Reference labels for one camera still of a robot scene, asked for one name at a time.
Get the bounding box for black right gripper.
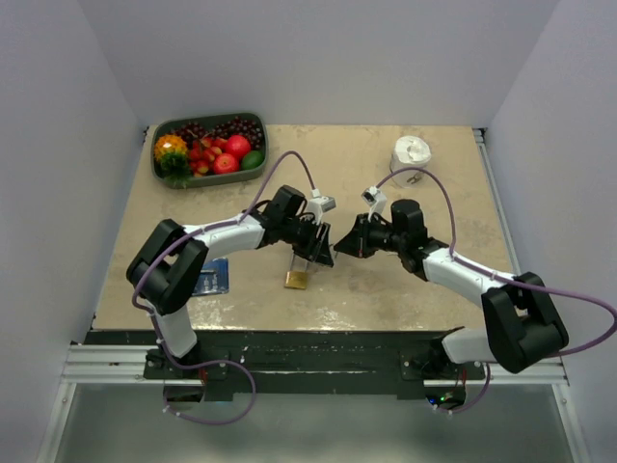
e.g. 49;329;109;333
334;214;405;259

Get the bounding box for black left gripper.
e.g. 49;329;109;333
281;215;333;266

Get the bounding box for large brass padlock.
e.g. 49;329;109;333
283;253;309;290

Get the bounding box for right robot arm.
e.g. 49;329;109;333
334;200;569;379

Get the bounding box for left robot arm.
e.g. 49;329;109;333
126;185;335;378

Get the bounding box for white paper roll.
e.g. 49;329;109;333
389;135;432;188

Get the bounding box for blue blister pack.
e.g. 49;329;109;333
192;258;229;297

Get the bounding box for green lime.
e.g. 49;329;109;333
241;150;264;171

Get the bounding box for red apple lower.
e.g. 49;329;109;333
212;152;240;175

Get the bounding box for red apple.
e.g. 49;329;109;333
225;135;252;161
212;152;240;175

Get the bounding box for red apple upper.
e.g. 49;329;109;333
225;135;252;161

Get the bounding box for dark grape bunch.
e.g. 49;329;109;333
169;115;266;150

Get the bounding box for small red fruits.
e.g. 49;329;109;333
188;136;227;177

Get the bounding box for orange green fake fruit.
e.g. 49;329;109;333
153;134;192;188

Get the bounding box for green fruit tray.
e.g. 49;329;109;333
150;112;268;189

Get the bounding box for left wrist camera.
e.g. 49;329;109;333
305;188;336;225

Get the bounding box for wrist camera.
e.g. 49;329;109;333
362;185;388;220
305;188;336;225

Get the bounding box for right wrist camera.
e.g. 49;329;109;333
362;185;388;220

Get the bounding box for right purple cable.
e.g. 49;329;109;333
376;166;617;358

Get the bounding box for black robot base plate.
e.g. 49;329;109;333
85;330;485;402

